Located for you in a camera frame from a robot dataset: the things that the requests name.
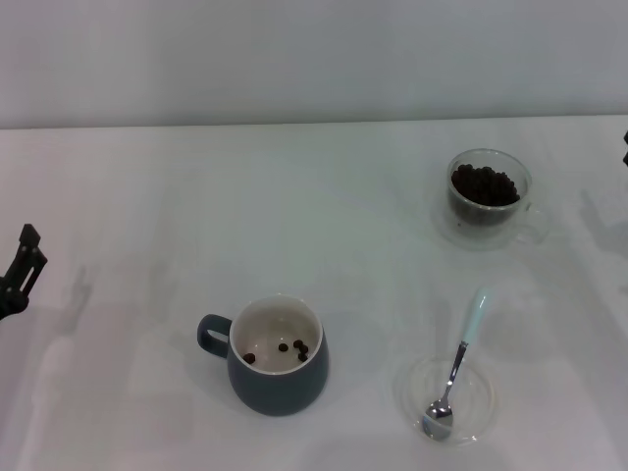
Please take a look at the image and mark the small clear glass dish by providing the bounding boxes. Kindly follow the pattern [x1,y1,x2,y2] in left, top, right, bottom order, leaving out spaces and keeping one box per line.
[394,353,497,435]

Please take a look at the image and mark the few scooped coffee beans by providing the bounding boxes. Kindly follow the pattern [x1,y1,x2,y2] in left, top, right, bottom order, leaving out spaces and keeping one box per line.
[243,338,310,366]

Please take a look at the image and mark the glass saucer with cup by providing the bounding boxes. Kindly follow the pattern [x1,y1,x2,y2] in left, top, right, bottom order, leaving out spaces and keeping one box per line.
[430,189,553,252]

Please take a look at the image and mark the dark grey ceramic mug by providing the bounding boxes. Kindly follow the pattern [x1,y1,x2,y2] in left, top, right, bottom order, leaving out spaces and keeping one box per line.
[196,292,330,418]

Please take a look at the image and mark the pile of coffee beans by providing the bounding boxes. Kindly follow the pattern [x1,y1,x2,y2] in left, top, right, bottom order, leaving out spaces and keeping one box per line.
[449,163,522,207]

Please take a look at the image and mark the double-walled glass cup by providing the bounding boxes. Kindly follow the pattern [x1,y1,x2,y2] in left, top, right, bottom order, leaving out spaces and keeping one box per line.
[445,148,550,244]

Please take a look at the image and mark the steel spoon light blue handle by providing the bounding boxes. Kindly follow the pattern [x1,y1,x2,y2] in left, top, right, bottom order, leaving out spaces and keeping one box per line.
[421,288,492,442]

